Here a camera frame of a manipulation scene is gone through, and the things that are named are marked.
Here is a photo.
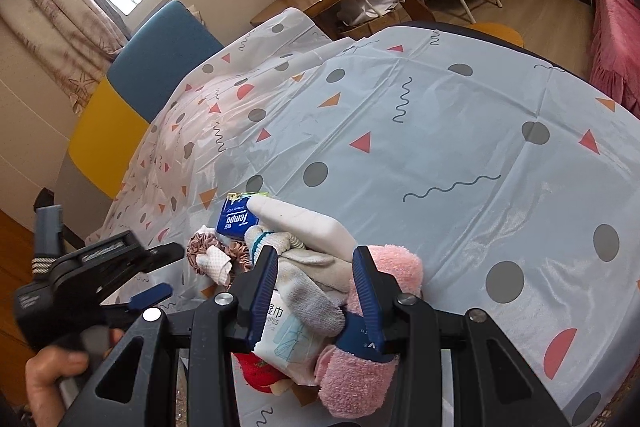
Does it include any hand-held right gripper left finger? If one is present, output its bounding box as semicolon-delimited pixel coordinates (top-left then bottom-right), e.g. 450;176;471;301
62;246;279;427

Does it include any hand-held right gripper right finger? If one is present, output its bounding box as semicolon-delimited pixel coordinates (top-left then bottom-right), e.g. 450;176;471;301
351;246;573;427

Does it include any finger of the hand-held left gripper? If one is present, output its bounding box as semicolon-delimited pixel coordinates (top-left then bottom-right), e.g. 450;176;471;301
102;283;174;314
134;242;185;270

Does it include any pink satin scrunchie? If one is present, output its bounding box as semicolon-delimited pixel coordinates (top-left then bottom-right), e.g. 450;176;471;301
186;232;222;276
224;243;252;284

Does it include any wet wipes pack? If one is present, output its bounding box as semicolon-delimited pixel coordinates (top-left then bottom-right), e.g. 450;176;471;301
249;288;335;386

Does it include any white grey sock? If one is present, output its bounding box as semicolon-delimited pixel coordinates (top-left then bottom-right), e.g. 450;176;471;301
272;251;354;336

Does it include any white teal striped sock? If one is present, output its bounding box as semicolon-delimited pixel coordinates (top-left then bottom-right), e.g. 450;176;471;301
243;226;307;266

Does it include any pink fluffy sock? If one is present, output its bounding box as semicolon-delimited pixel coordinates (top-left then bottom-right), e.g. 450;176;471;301
314;244;425;419

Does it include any white tube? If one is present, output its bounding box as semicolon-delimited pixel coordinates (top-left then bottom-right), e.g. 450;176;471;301
246;196;359;259

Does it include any person's left hand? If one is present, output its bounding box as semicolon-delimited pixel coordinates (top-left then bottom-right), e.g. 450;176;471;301
24;328;126;410

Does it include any white mesh cloth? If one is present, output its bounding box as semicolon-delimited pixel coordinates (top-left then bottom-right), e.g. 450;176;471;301
195;246;235;286

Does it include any red plush item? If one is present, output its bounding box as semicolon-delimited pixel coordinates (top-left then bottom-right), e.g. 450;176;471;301
234;351;289;396

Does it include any blue tissue pack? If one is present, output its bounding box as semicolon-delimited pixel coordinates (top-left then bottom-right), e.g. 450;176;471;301
217;196;262;241

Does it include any blue yellow grey headboard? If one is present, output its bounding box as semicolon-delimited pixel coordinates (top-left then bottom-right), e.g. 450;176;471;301
54;0;226;204

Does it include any beige patterned curtain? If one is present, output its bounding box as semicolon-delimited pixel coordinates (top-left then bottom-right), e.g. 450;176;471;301
0;0;132;118

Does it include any white tote bag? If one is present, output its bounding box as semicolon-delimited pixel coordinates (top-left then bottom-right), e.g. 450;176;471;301
335;0;409;28

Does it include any round wooden stool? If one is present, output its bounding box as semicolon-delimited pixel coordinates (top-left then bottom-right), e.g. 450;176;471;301
466;22;526;50

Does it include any pink bedspread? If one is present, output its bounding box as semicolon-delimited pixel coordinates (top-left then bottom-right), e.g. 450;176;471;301
586;0;640;108

